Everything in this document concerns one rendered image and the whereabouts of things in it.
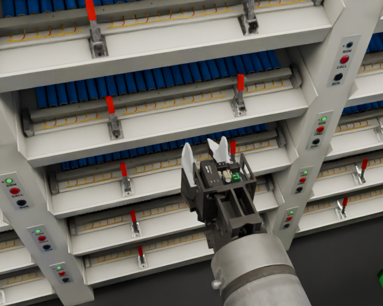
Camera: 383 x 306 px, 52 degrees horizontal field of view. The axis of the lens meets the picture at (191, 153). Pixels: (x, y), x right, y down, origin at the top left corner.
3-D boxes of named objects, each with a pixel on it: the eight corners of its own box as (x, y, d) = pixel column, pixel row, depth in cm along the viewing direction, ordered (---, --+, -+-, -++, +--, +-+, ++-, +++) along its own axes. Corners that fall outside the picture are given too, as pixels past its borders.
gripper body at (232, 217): (243, 149, 53) (279, 220, 45) (238, 188, 59) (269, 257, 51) (188, 159, 52) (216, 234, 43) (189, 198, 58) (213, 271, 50)
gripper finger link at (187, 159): (188, 121, 59) (213, 162, 54) (188, 149, 64) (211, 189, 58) (169, 126, 59) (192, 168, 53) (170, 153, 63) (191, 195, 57)
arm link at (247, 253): (287, 292, 49) (213, 312, 47) (272, 258, 52) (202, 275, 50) (302, 256, 42) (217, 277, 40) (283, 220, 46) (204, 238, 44)
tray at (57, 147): (301, 115, 91) (318, 95, 82) (32, 167, 80) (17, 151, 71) (275, 45, 97) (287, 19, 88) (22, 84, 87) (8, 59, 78)
